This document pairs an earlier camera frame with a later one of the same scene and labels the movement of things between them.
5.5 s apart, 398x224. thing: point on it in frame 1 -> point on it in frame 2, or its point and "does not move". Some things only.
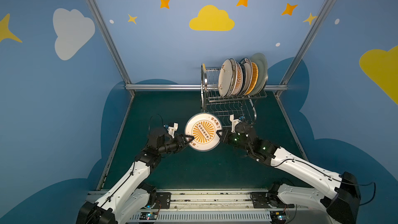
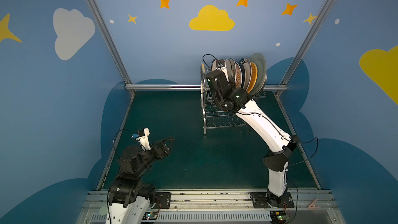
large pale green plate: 260,60 does not move
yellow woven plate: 255,78 does not move
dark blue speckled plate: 244,79 does not move
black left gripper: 180,141 -> 159,149
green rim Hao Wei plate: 247,69 does not move
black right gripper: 230,135 -> 216,80
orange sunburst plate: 203,127 -> 214,65
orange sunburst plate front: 239,80 does not move
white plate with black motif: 235,77 does not move
